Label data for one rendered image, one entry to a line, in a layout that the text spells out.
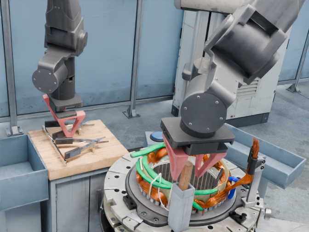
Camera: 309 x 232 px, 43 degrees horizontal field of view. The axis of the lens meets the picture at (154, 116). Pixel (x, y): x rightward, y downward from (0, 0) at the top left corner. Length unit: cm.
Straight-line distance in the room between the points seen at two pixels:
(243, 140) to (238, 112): 227
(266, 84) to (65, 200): 274
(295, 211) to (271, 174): 171
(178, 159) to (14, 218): 52
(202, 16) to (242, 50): 64
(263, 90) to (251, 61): 298
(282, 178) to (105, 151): 43
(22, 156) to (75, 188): 18
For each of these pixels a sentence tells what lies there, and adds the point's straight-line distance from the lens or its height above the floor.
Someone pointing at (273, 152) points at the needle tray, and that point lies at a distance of 112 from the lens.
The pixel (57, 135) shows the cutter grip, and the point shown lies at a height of 109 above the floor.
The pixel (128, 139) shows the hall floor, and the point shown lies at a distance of 311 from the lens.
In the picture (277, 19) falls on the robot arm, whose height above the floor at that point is 148.
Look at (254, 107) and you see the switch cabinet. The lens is 353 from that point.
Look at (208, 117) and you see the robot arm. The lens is 48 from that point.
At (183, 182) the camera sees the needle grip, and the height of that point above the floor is 120.
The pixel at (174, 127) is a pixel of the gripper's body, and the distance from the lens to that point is 59.
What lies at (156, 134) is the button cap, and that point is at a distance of 109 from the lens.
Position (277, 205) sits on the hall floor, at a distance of 272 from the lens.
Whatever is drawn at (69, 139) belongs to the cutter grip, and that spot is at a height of 109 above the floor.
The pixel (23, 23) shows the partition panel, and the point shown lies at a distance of 292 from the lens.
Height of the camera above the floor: 158
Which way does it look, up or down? 27 degrees down
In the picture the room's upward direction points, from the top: 6 degrees clockwise
